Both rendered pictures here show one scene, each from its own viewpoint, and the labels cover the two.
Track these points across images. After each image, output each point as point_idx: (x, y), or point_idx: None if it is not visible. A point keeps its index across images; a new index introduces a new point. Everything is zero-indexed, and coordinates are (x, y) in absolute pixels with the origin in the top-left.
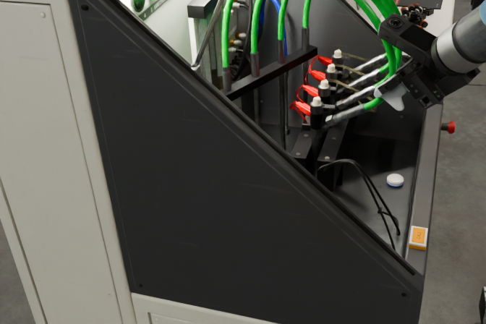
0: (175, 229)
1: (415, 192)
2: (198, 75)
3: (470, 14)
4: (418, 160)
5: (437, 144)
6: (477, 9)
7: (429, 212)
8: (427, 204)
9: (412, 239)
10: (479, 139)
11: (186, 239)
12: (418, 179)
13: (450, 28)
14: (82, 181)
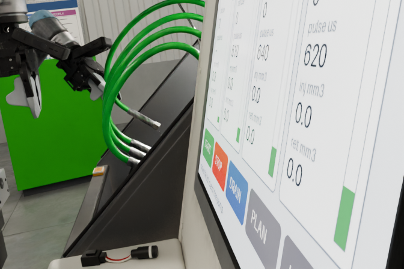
0: None
1: (99, 188)
2: (196, 40)
3: (62, 24)
4: (96, 205)
5: (76, 219)
6: (59, 21)
7: (90, 183)
8: (91, 185)
9: (101, 167)
10: None
11: None
12: (97, 194)
13: (71, 35)
14: None
